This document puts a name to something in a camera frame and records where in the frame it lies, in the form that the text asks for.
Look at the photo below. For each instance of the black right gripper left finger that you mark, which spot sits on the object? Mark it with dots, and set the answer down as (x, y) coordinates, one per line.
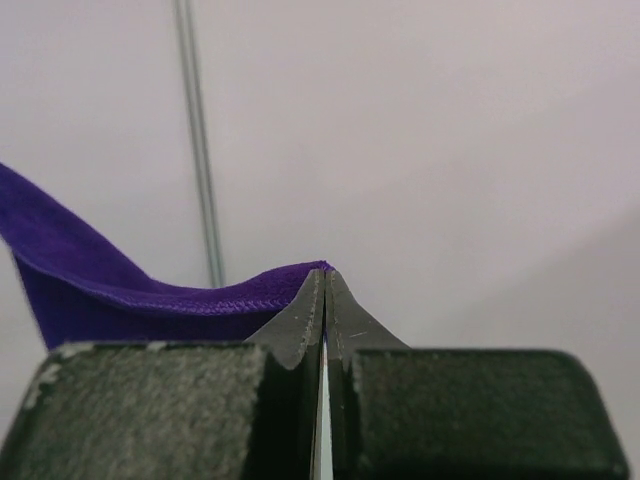
(179, 410)

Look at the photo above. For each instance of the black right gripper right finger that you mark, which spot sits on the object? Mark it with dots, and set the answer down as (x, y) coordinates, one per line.
(399, 412)

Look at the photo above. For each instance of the aluminium corner post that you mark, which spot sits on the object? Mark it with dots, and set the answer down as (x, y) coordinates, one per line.
(189, 58)

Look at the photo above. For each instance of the purple towel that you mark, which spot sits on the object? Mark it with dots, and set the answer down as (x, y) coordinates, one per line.
(82, 288)

